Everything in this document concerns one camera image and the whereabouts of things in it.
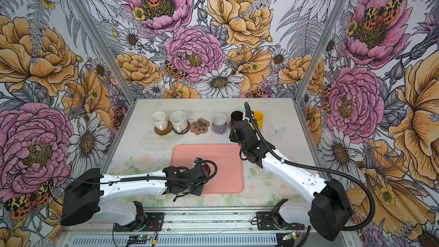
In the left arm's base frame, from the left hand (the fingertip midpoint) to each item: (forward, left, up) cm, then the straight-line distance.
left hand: (196, 189), depth 80 cm
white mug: (+35, +23, +7) cm, 42 cm away
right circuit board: (-18, -41, -3) cm, 45 cm away
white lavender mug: (+38, -11, 0) cm, 40 cm away
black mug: (+36, -21, +6) cm, 42 cm away
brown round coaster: (+36, +20, -2) cm, 41 cm away
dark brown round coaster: (+35, +10, -3) cm, 36 cm away
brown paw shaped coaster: (+38, +1, -3) cm, 39 cm away
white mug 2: (+37, +13, +3) cm, 40 cm away
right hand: (+21, -19, +16) cm, 32 cm away
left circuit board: (-18, +23, -4) cm, 29 cm away
